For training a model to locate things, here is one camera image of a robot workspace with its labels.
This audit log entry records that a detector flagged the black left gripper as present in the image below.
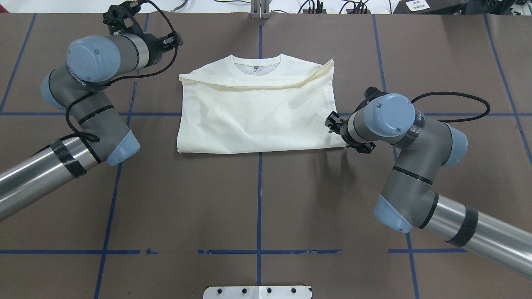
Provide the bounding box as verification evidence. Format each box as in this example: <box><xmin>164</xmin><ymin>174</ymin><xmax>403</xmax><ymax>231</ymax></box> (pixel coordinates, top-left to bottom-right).
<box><xmin>144</xmin><ymin>32</ymin><xmax>184</xmax><ymax>67</ymax></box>

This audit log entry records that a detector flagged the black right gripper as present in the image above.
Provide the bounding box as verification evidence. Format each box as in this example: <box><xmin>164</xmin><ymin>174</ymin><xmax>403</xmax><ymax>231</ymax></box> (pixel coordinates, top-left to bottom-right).
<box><xmin>324</xmin><ymin>110</ymin><xmax>376</xmax><ymax>154</ymax></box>

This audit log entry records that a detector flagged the cream long-sleeve cat shirt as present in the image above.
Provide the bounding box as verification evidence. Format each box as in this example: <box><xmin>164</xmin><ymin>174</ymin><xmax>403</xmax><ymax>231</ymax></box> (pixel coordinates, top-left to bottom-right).
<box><xmin>176</xmin><ymin>54</ymin><xmax>345</xmax><ymax>154</ymax></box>

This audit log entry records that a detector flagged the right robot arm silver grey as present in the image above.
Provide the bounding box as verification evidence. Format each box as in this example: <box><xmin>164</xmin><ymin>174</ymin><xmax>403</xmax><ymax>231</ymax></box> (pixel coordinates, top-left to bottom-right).
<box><xmin>325</xmin><ymin>88</ymin><xmax>532</xmax><ymax>276</ymax></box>

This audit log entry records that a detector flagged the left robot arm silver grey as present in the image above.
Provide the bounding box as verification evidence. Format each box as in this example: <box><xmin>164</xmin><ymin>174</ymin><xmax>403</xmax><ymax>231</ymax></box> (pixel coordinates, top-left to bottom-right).
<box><xmin>0</xmin><ymin>32</ymin><xmax>183</xmax><ymax>220</ymax></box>

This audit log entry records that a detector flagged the black box with label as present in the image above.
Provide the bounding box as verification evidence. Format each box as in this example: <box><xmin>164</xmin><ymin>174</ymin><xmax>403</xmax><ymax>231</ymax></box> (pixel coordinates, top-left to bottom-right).
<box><xmin>392</xmin><ymin>0</ymin><xmax>467</xmax><ymax>15</ymax></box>

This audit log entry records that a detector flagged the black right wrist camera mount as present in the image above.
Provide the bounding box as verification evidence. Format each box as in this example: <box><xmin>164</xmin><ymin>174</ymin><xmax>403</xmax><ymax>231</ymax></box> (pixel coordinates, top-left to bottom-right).
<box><xmin>363</xmin><ymin>87</ymin><xmax>387</xmax><ymax>105</ymax></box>

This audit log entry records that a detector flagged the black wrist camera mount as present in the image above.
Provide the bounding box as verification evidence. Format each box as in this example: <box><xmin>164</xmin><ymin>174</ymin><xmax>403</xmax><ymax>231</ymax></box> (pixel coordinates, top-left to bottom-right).
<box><xmin>102</xmin><ymin>0</ymin><xmax>144</xmax><ymax>36</ymax></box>
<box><xmin>363</xmin><ymin>87</ymin><xmax>387</xmax><ymax>105</ymax></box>

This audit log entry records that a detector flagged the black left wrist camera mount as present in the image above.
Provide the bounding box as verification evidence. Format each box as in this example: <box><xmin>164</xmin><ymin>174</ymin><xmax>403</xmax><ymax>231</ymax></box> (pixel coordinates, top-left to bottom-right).
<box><xmin>102</xmin><ymin>0</ymin><xmax>144</xmax><ymax>36</ymax></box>

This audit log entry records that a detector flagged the aluminium frame post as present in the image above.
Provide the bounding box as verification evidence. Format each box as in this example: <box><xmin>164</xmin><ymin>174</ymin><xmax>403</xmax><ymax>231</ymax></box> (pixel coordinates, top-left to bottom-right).
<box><xmin>249</xmin><ymin>0</ymin><xmax>271</xmax><ymax>20</ymax></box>

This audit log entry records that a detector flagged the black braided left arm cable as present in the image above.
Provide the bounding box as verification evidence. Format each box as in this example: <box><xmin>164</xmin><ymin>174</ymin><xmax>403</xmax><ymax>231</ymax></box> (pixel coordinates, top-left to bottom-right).
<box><xmin>64</xmin><ymin>0</ymin><xmax>179</xmax><ymax>144</ymax></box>

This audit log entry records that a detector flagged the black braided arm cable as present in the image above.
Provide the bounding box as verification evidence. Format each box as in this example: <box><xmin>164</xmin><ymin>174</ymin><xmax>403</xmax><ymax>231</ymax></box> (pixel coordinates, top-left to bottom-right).
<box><xmin>64</xmin><ymin>0</ymin><xmax>179</xmax><ymax>144</ymax></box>
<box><xmin>409</xmin><ymin>91</ymin><xmax>491</xmax><ymax>123</ymax></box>

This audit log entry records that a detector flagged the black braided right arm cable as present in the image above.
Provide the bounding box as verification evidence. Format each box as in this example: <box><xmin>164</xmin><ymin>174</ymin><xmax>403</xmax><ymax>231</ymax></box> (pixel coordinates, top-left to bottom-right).
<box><xmin>409</xmin><ymin>91</ymin><xmax>491</xmax><ymax>123</ymax></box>

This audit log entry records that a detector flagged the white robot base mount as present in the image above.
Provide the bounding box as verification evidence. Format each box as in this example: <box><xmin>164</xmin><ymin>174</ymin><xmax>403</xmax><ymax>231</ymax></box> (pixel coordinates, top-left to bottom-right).
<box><xmin>203</xmin><ymin>285</ymin><xmax>313</xmax><ymax>299</ymax></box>

